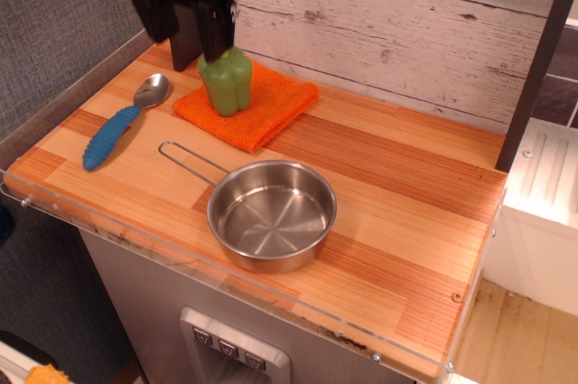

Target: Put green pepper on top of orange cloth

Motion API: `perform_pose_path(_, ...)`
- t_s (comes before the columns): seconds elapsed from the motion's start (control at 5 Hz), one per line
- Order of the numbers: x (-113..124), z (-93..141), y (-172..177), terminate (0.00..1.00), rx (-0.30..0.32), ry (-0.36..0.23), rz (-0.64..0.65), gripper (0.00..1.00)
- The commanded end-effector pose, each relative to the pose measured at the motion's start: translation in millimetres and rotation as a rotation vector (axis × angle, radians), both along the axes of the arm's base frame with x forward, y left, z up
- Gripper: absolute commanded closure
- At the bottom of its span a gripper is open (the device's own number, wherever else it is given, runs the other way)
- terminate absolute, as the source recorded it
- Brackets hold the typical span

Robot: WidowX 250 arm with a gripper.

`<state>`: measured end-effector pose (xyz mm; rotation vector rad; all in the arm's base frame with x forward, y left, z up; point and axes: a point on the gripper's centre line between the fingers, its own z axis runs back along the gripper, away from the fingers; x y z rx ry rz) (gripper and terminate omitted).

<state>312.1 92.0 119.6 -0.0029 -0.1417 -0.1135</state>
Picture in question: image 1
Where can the dark right vertical post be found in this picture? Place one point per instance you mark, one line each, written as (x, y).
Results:
(545, 50)

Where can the yellow object bottom left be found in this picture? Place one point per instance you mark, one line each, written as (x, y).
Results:
(46, 374)

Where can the silver dispenser button panel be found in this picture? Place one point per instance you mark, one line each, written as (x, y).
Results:
(221, 353)

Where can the grey toy fridge cabinet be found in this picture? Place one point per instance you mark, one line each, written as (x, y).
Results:
(149, 296)

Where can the blue handled metal spoon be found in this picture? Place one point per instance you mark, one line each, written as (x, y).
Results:
(152, 92)

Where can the orange cloth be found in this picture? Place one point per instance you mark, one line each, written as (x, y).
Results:
(276, 101)

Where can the white toy sink unit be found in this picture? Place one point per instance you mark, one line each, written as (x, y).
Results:
(533, 249)

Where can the dark vertical post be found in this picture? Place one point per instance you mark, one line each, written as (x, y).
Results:
(185, 43)
(545, 50)

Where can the dark left vertical post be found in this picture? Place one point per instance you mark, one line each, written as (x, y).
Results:
(185, 43)

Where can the clear acrylic edge guard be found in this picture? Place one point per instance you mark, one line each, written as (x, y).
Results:
(393, 279)

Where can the green toy bell pepper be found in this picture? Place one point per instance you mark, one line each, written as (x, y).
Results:
(227, 81)

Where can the small stainless steel pot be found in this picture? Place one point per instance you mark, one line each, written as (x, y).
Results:
(269, 216)

